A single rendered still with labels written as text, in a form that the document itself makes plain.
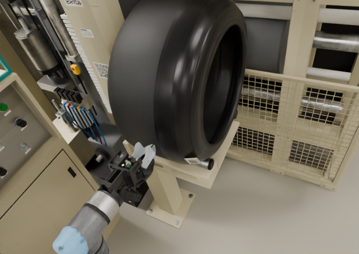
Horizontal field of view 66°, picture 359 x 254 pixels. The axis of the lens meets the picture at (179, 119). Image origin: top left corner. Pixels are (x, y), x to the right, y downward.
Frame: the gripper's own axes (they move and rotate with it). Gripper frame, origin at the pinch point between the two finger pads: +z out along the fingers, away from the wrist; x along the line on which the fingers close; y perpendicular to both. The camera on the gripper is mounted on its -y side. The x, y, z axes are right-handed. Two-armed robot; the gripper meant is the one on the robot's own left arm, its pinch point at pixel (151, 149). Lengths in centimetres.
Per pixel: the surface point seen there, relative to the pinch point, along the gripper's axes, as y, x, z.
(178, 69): 24.2, -8.0, 8.3
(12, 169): -24, 66, -15
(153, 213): -111, 42, 30
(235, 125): -30, -9, 50
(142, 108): 13.9, 1.2, 1.9
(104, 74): 7.6, 32.9, 20.9
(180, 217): -111, 23, 35
